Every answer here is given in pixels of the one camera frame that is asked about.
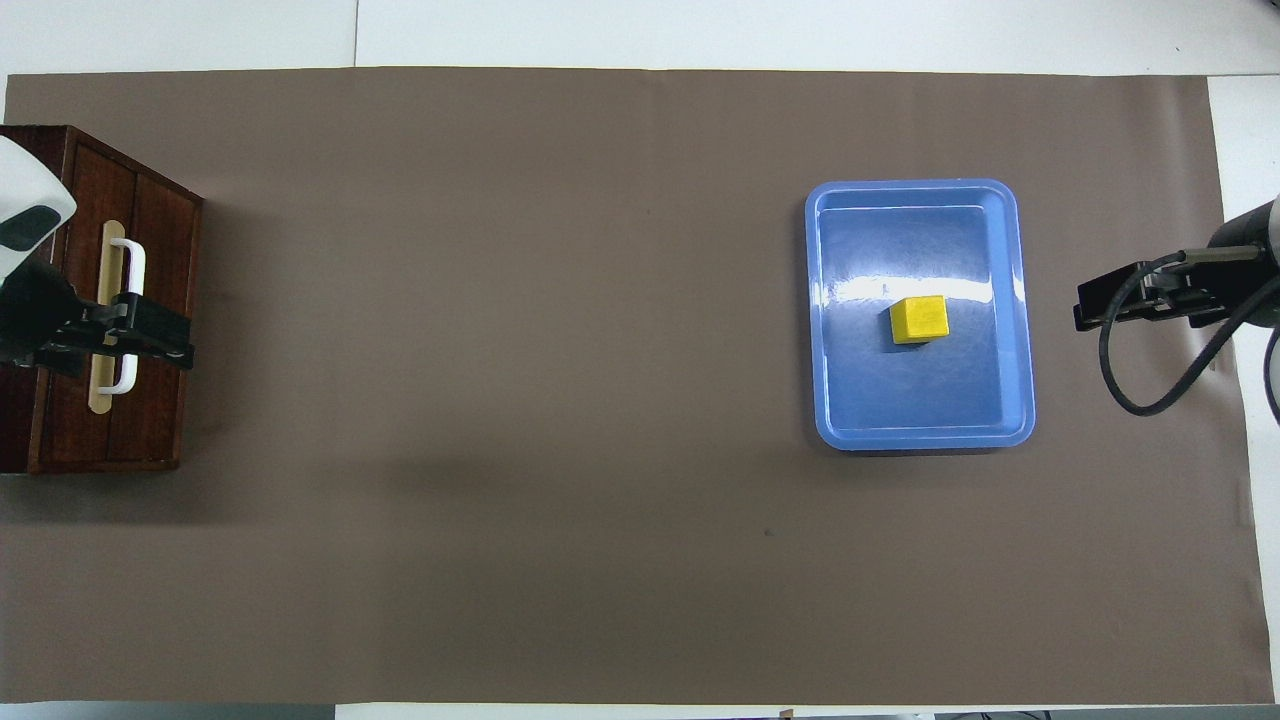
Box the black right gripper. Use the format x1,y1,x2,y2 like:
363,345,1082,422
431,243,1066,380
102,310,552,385
1075,258,1227,333

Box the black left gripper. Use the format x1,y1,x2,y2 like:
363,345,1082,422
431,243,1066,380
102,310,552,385
0,262,196,373

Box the yellow cube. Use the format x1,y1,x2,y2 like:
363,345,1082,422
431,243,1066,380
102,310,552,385
889,295,950,346

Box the dark wooden drawer cabinet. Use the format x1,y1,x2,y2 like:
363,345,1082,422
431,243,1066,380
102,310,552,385
0,125,206,476

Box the blue plastic tray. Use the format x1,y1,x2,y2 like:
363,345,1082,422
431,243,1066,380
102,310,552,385
804,179,1037,453

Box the brown paper table mat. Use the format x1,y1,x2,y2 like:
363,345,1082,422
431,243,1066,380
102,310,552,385
0,67,1263,706

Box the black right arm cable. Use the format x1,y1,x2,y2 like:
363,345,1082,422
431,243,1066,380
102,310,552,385
1098,250,1280,417

